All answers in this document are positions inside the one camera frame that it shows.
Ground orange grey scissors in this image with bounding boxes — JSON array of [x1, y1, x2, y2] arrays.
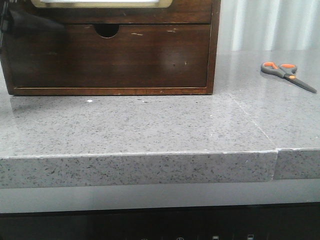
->
[[260, 61, 317, 94]]

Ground black appliance control panel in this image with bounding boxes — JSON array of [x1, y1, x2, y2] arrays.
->
[[0, 202, 320, 240]]

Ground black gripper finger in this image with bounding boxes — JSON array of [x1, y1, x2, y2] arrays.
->
[[0, 0, 66, 38]]

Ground white curtain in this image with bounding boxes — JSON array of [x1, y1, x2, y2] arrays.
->
[[217, 0, 320, 54]]

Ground dark wooden drawer cabinet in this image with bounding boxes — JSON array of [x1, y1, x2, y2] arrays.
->
[[0, 0, 220, 96]]

